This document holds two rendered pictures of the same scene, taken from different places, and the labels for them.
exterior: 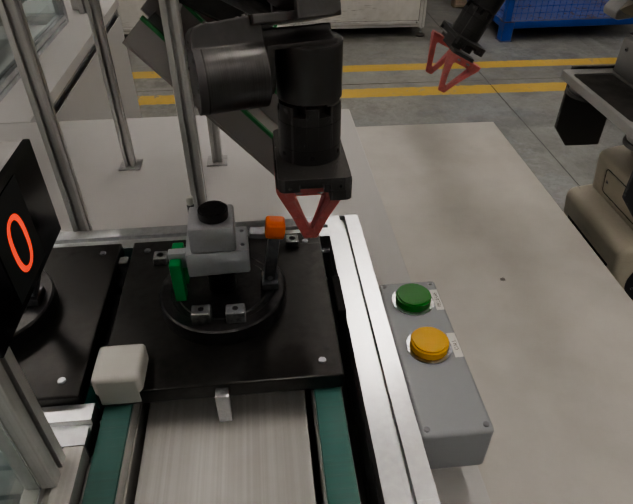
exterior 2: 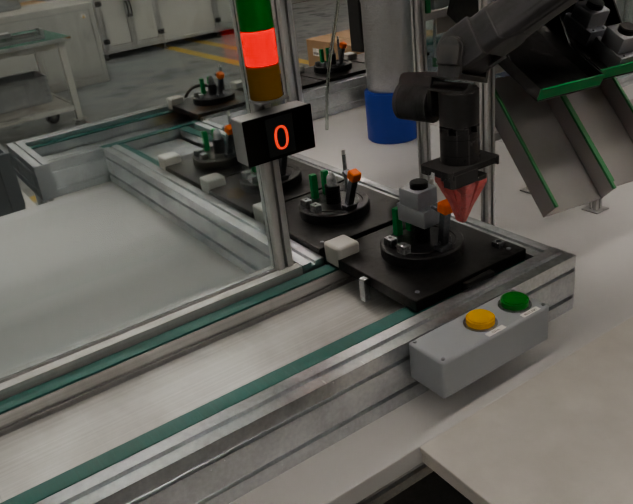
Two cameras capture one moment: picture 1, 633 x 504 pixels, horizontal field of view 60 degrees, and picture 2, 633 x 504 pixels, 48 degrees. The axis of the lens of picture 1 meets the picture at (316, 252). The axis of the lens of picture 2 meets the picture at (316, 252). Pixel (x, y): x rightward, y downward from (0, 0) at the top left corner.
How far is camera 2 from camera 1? 0.81 m
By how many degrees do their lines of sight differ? 55
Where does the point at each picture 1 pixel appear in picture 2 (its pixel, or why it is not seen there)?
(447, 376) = (464, 336)
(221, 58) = (406, 90)
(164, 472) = (322, 302)
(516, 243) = not seen: outside the picture
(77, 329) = (352, 229)
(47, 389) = (314, 242)
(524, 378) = (572, 420)
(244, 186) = (585, 231)
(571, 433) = (545, 456)
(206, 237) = (405, 195)
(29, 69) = not seen: hidden behind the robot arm
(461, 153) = not seen: outside the picture
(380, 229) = not seen: outside the picture
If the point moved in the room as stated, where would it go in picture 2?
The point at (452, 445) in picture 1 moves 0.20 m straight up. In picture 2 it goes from (423, 362) to (416, 229)
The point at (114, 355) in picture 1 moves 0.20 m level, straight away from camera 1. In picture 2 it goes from (342, 239) to (395, 196)
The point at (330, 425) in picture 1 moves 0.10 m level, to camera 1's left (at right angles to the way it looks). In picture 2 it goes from (388, 320) to (353, 294)
